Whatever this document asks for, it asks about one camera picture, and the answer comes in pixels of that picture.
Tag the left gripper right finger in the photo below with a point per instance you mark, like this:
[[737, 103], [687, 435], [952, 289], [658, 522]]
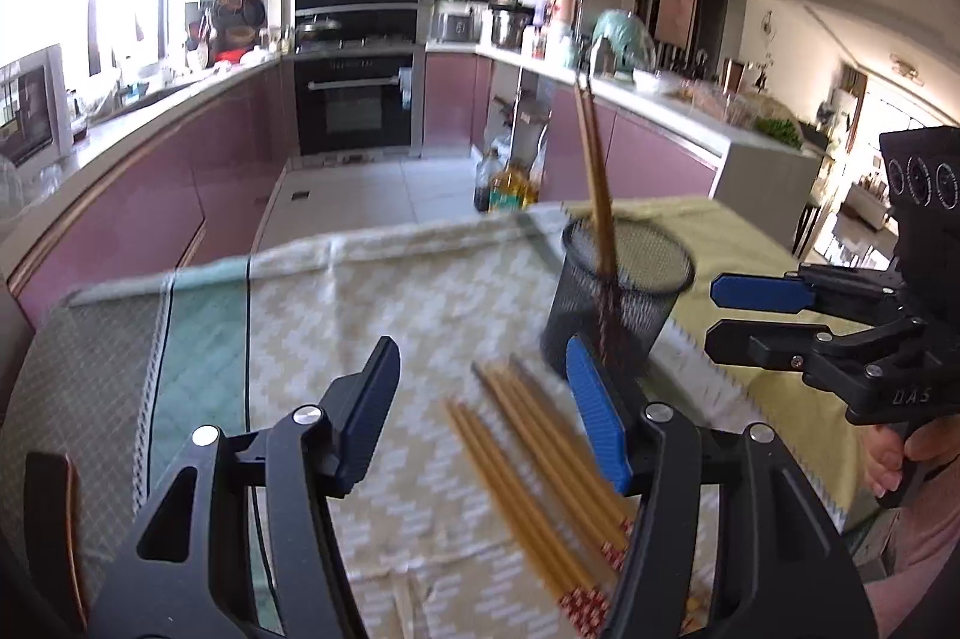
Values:
[[781, 570]]

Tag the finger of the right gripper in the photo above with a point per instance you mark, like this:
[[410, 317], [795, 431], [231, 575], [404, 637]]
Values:
[[785, 295], [773, 346]]

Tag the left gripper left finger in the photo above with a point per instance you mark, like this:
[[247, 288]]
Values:
[[184, 569]]

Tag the black mesh utensil cup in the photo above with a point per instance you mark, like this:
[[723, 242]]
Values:
[[654, 270]]

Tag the pink sleeved right forearm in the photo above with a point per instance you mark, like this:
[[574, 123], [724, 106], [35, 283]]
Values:
[[924, 538]]

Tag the right hand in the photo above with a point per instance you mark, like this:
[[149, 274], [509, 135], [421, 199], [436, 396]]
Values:
[[885, 451]]

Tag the wooden chair back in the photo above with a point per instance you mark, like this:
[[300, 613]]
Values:
[[50, 508]]

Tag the green leafy vegetables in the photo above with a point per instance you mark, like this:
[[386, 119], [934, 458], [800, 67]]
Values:
[[780, 130]]

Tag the patterned tablecloth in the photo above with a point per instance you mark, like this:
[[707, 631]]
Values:
[[122, 372]]

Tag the clear plastic food container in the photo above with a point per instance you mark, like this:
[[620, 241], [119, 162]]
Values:
[[705, 97]]

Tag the white bowl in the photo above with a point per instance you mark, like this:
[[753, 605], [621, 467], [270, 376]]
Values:
[[655, 83]]

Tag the cooking oil bottle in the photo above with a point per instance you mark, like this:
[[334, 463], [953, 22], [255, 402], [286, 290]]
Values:
[[511, 189]]

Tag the dark sauce bottle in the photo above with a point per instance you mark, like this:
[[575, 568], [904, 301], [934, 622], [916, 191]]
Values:
[[489, 166]]

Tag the pink thermos jug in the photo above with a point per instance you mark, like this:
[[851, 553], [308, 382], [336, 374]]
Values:
[[564, 16]]

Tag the steel stock pot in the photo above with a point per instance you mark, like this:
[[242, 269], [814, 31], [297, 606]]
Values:
[[508, 21]]

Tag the silver rice cooker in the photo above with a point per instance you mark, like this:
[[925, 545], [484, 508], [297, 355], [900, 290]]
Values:
[[459, 27]]

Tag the black built-in oven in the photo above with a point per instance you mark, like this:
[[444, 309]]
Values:
[[359, 101]]

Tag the white microwave oven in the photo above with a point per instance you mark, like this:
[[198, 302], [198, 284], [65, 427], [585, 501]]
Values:
[[35, 121]]

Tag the black range hood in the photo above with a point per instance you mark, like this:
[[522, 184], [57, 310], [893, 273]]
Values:
[[365, 22]]

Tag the black wok on stove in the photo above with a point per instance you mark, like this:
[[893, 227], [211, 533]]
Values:
[[318, 30]]

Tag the black camera box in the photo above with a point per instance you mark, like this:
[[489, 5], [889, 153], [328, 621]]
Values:
[[923, 170]]

